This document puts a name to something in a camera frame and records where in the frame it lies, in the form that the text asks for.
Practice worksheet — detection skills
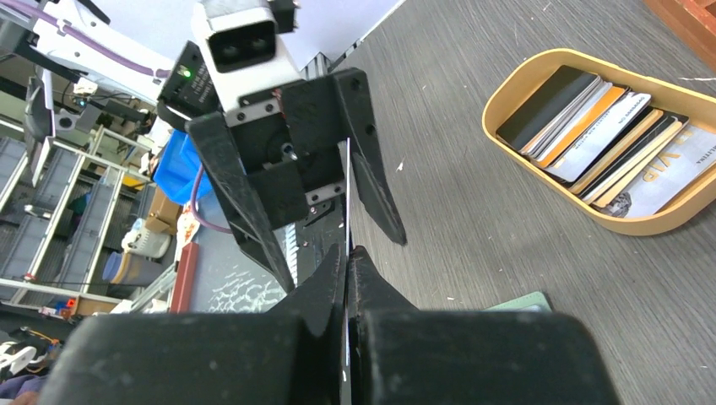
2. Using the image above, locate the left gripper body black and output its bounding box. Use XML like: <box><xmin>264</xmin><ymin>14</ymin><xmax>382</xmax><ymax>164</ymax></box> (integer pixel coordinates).
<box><xmin>226</xmin><ymin>75</ymin><xmax>345</xmax><ymax>230</ymax></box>

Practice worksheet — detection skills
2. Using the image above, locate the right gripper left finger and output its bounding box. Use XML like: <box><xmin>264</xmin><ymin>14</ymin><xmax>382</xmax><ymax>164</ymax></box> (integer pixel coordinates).
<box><xmin>40</xmin><ymin>244</ymin><xmax>346</xmax><ymax>404</ymax></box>

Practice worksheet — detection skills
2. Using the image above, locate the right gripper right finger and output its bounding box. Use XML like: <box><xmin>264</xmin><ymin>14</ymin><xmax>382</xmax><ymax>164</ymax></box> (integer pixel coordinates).
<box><xmin>346</xmin><ymin>246</ymin><xmax>620</xmax><ymax>404</ymax></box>

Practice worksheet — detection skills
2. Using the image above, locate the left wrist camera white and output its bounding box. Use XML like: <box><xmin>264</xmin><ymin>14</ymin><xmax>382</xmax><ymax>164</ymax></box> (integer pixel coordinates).
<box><xmin>191</xmin><ymin>0</ymin><xmax>301</xmax><ymax>112</ymax></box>

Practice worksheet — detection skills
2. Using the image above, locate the orange compartment organizer tray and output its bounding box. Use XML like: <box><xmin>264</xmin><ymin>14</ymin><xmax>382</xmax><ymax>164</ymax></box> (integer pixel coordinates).
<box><xmin>643</xmin><ymin>0</ymin><xmax>715</xmax><ymax>71</ymax></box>

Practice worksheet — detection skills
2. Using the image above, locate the green card holder wallet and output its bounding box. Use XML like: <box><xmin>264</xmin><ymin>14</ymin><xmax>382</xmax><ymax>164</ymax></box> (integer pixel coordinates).
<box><xmin>486</xmin><ymin>291</ymin><xmax>552</xmax><ymax>312</ymax></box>

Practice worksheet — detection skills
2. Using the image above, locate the stack of cards in tray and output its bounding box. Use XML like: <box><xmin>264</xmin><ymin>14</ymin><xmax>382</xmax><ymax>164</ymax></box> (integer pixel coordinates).
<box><xmin>496</xmin><ymin>65</ymin><xmax>715</xmax><ymax>219</ymax></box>

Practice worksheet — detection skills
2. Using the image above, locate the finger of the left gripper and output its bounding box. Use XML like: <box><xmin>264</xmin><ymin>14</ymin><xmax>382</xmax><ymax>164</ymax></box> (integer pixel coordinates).
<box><xmin>333</xmin><ymin>67</ymin><xmax>407</xmax><ymax>246</ymax></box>
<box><xmin>187</xmin><ymin>112</ymin><xmax>295</xmax><ymax>292</ymax></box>

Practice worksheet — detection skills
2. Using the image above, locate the white patterned credit card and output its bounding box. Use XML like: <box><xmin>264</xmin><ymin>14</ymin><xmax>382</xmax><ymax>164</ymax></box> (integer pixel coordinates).
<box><xmin>338</xmin><ymin>138</ymin><xmax>354</xmax><ymax>405</ymax></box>

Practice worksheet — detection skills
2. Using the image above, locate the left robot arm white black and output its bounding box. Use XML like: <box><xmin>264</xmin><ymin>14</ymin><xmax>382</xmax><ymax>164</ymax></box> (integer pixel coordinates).
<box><xmin>8</xmin><ymin>1</ymin><xmax>407</xmax><ymax>291</ymax></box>

